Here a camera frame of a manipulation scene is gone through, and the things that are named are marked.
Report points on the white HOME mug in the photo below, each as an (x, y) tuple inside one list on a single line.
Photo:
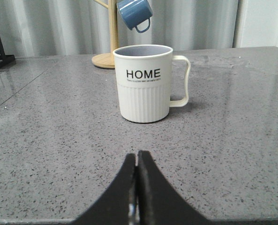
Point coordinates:
[(144, 78)]

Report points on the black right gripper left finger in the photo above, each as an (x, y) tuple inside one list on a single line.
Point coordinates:
[(117, 205)]

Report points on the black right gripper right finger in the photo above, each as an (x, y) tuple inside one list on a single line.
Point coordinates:
[(159, 203)]

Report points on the blue hanging mug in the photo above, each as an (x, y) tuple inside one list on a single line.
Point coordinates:
[(135, 12)]

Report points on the wooden mug tree stand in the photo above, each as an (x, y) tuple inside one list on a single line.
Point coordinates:
[(106, 60)]

